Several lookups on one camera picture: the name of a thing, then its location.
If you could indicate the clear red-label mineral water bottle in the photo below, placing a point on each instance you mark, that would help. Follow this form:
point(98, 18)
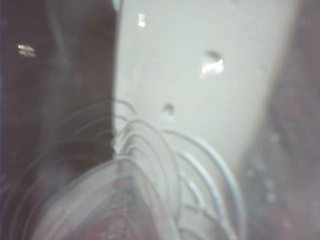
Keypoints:
point(150, 187)

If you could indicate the brown desk partition panel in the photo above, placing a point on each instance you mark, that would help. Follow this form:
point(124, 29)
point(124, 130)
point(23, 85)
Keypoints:
point(50, 75)

